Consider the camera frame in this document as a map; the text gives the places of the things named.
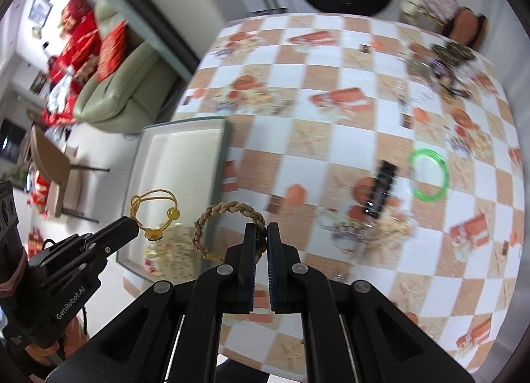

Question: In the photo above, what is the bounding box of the black beaded hair clip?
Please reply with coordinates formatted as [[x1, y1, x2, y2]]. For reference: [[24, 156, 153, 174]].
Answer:
[[363, 161, 398, 219]]

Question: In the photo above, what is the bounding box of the olive green leather sofa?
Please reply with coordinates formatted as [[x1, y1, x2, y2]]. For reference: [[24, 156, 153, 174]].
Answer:
[[75, 0, 192, 134]]

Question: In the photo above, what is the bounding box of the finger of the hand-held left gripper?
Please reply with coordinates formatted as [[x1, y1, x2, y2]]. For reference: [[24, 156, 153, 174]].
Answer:
[[28, 216, 141, 285]]

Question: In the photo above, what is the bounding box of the yellow cord bracelet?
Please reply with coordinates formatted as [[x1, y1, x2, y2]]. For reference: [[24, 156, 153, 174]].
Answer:
[[130, 188, 182, 242]]

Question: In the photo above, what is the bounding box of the person's left hand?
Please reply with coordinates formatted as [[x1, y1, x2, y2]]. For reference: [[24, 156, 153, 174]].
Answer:
[[23, 317, 89, 371]]

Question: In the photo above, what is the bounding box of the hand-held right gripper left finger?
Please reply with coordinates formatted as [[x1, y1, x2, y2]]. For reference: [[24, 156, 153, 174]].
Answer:
[[45, 222, 266, 383]]

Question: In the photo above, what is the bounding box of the dark brown chair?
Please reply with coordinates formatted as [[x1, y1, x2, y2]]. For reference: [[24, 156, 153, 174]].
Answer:
[[443, 6, 489, 50]]

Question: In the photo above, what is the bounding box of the grey-green shallow tray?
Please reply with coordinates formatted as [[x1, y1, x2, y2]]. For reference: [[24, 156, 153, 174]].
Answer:
[[117, 117, 233, 284]]

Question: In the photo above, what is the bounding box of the pile of red bedding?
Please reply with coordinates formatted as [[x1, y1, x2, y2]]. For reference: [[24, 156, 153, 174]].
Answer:
[[41, 31, 100, 127]]

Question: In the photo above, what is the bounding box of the red gold-patterned cushion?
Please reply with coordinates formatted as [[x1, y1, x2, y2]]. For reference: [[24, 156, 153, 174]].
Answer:
[[97, 21, 127, 80]]

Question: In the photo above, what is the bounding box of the beige braided bracelet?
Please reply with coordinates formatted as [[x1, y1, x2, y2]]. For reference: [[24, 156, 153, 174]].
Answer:
[[193, 201, 266, 263]]

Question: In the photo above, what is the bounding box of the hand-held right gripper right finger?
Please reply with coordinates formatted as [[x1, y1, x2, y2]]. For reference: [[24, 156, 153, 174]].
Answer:
[[267, 222, 475, 383]]

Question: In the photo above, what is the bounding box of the green plastic bangle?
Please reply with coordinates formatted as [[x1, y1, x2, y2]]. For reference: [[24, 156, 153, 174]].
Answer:
[[408, 149, 451, 202]]

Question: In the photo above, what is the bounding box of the pile of assorted jewelry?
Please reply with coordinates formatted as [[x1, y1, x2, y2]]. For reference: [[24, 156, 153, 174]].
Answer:
[[403, 41, 481, 102]]

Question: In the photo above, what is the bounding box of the red white-lettered cushion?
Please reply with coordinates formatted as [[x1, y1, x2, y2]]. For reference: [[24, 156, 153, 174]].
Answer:
[[61, 0, 100, 38]]

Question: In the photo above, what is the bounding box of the beige chair with black legs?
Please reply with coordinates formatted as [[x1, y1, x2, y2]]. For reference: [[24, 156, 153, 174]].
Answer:
[[29, 124, 111, 224]]

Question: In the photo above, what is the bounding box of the checked printed tablecloth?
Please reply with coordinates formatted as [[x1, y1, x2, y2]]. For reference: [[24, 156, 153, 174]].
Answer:
[[124, 13, 522, 367]]

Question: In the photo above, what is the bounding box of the pile of light clothes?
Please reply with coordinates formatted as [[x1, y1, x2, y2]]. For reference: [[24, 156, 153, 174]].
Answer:
[[399, 0, 460, 28]]

